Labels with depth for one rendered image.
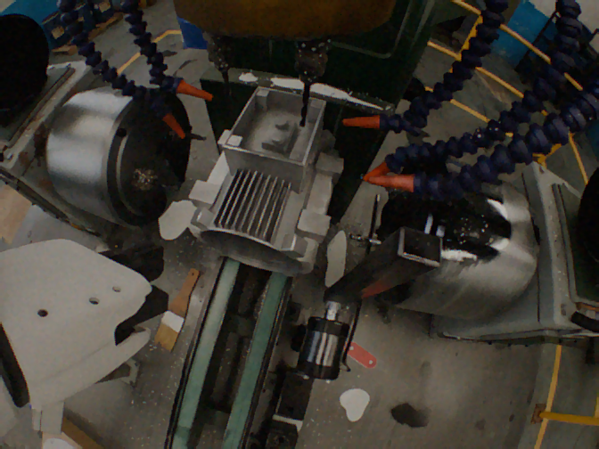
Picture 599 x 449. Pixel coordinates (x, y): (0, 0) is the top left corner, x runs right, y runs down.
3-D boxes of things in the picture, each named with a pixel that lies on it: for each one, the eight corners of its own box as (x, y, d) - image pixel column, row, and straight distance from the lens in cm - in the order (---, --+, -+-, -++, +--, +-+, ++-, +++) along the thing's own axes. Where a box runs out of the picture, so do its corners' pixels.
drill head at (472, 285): (345, 185, 56) (385, 94, 38) (491, 233, 73) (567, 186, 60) (319, 300, 47) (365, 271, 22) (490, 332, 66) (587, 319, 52)
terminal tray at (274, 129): (258, 120, 43) (256, 85, 39) (321, 135, 41) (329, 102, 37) (228, 178, 36) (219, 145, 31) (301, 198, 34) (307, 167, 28)
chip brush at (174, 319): (187, 265, 62) (186, 265, 62) (205, 274, 61) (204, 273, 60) (153, 343, 64) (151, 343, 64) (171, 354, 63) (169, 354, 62)
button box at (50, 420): (72, 331, 52) (45, 321, 51) (76, 346, 45) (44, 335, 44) (57, 413, 59) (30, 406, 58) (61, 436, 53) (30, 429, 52)
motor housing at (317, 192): (243, 167, 56) (232, 99, 42) (329, 191, 54) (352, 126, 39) (207, 253, 49) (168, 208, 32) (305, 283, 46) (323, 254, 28)
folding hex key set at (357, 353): (340, 349, 59) (341, 350, 57) (348, 338, 59) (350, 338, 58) (369, 370, 62) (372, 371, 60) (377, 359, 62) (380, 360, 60)
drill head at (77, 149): (109, 133, 82) (66, 65, 71) (217, 153, 60) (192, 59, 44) (62, 209, 76) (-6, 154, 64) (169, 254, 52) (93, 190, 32)
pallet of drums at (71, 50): (102, 20, 615) (90, -12, 603) (124, 18, 547) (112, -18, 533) (53, 55, 571) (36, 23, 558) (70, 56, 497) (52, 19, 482)
